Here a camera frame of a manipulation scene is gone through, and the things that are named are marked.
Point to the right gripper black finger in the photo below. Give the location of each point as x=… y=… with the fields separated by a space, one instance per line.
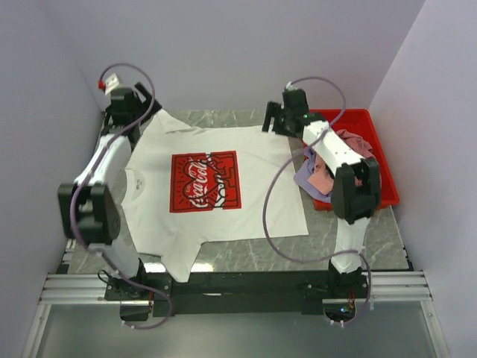
x=279 y=126
x=273 y=110

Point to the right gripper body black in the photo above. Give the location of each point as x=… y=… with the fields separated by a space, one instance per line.
x=285 y=115

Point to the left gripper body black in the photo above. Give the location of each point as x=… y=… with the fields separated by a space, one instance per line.
x=146 y=110

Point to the white t shirt red print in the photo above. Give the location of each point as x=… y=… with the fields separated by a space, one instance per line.
x=188 y=185

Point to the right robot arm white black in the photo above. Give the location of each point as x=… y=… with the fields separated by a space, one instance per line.
x=356 y=189

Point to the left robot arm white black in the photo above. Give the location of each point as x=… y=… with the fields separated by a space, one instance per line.
x=88 y=211

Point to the lavender t shirt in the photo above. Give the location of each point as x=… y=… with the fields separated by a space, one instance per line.
x=302 y=175

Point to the red plastic bin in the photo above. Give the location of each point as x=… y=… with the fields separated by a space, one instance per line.
x=359 y=122

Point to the light pink t shirt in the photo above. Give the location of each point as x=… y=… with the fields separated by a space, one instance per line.
x=320 y=178

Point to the dusty pink t shirt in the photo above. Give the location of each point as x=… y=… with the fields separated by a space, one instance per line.
x=356 y=143

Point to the black base crossbar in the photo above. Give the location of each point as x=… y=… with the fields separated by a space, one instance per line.
x=235 y=292

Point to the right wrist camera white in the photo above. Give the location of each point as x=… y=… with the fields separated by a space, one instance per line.
x=291 y=87

